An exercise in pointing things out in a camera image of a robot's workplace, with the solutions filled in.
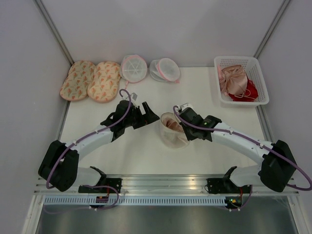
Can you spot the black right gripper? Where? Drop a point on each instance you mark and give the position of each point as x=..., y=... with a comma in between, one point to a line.
x=189, y=136

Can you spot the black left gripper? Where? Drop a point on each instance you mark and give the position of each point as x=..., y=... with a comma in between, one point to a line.
x=151, y=117

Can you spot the cream mesh laundry bag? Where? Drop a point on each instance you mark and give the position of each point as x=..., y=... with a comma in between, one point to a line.
x=172, y=139

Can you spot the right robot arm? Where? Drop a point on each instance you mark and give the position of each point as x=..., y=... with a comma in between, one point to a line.
x=274, y=161

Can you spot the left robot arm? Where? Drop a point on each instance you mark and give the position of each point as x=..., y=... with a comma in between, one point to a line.
x=60, y=164

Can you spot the pink trimmed mesh bag right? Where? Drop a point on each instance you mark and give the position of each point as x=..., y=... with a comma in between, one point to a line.
x=164, y=70

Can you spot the pink trimmed mesh bag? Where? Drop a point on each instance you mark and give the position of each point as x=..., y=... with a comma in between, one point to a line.
x=164, y=70
x=133, y=69

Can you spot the pink trimmed mesh bag left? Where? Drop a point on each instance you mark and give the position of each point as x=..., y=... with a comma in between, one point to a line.
x=133, y=69

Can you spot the floral bra pad right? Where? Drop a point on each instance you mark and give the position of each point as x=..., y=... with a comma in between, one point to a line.
x=105, y=85

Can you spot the floral bra pad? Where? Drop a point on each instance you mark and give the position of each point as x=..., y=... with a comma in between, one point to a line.
x=105, y=85
x=75, y=86

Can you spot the pink satin bra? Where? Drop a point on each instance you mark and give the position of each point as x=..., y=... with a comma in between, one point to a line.
x=232, y=79

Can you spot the red bra in basket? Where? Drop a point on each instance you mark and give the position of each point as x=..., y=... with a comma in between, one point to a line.
x=250, y=94

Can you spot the floral bra pad left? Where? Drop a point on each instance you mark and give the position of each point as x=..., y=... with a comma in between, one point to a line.
x=75, y=86

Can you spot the white plastic basket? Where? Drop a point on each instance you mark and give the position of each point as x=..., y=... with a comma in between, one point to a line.
x=254, y=73

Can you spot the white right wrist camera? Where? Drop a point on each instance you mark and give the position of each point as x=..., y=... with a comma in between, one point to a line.
x=185, y=106

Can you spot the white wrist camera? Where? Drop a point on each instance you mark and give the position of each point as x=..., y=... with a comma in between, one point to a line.
x=133, y=97
x=185, y=106

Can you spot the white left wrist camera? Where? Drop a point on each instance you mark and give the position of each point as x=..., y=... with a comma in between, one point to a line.
x=133, y=97

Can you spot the aluminium front rail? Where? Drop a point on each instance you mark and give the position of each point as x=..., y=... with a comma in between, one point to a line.
x=160, y=185

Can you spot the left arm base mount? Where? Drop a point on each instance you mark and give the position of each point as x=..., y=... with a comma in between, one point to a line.
x=107, y=185

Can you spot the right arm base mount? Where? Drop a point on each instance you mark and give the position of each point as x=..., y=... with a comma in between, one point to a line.
x=221, y=186

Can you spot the white slotted cable duct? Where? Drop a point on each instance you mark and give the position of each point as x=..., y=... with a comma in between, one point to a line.
x=136, y=200

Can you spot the right aluminium corner post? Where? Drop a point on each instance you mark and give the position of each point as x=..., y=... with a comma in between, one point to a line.
x=272, y=27

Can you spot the aluminium corner post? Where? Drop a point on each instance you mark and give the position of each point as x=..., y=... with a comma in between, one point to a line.
x=53, y=29
x=272, y=27

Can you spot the left aluminium corner post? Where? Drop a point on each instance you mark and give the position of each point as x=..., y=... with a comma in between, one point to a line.
x=53, y=29

